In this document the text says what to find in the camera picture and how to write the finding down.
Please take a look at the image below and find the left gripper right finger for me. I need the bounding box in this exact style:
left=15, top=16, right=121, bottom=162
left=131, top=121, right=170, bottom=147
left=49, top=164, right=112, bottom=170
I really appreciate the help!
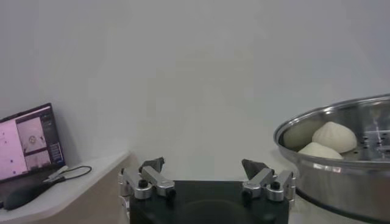
left=241, top=158, right=297, bottom=202

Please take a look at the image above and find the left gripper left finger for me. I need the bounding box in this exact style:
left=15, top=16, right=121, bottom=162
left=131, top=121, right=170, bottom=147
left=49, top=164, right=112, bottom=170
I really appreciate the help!
left=118, top=156, right=177, bottom=200

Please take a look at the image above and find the white steamed baozi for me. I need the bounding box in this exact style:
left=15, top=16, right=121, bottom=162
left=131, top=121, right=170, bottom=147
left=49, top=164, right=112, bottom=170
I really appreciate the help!
left=297, top=141, right=344, bottom=160
left=311, top=121, right=358, bottom=154

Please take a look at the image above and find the stainless steel steamer basket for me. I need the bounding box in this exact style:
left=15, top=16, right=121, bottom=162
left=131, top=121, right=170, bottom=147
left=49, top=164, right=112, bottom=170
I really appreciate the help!
left=273, top=93, right=390, bottom=223

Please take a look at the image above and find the white side desk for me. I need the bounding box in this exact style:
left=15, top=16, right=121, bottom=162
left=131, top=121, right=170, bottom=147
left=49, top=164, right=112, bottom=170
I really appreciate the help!
left=0, top=150, right=132, bottom=224

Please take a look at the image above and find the black oblong device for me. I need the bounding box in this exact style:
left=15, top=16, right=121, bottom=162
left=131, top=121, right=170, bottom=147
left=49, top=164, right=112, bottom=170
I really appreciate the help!
left=2, top=177, right=67, bottom=211

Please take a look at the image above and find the laptop with pink screen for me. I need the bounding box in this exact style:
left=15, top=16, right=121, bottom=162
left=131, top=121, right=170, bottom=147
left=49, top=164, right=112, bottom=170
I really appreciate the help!
left=0, top=102, right=66, bottom=201

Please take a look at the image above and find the thin black looped cable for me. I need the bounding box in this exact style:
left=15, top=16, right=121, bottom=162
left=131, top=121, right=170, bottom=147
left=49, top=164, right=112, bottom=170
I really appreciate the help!
left=59, top=165, right=93, bottom=181

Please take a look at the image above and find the white cable connector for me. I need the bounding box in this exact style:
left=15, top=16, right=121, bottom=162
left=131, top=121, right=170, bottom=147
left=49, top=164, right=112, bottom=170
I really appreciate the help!
left=43, top=165, right=69, bottom=183

